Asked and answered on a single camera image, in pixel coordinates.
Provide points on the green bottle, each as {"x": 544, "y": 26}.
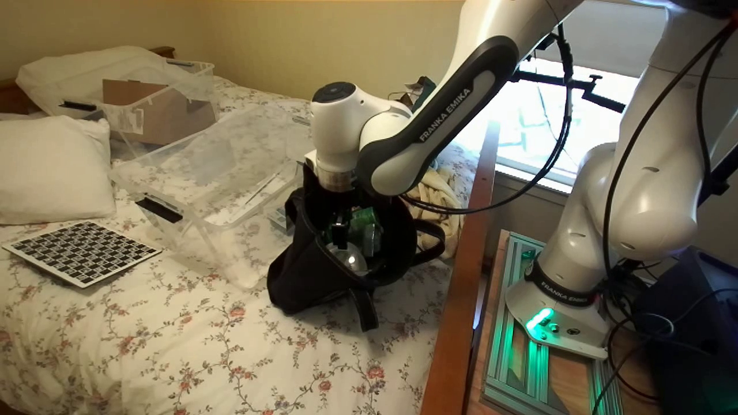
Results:
{"x": 366, "y": 229}

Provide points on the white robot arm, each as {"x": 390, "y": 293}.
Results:
{"x": 630, "y": 198}

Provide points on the black fabric bag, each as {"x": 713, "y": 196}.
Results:
{"x": 323, "y": 264}

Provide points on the clear plastic storage bin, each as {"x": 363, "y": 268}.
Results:
{"x": 220, "y": 177}

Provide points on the cream white cloth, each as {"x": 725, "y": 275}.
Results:
{"x": 435, "y": 190}

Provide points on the wooden bed footboard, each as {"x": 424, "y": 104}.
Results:
{"x": 456, "y": 341}

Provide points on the black remote control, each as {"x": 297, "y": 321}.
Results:
{"x": 160, "y": 210}

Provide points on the brown cardboard box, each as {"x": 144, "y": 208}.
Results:
{"x": 154, "y": 113}

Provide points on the checkered calibration board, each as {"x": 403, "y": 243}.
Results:
{"x": 81, "y": 255}

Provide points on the white pillow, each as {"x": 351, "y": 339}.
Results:
{"x": 55, "y": 168}

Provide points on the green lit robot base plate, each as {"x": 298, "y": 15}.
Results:
{"x": 544, "y": 357}

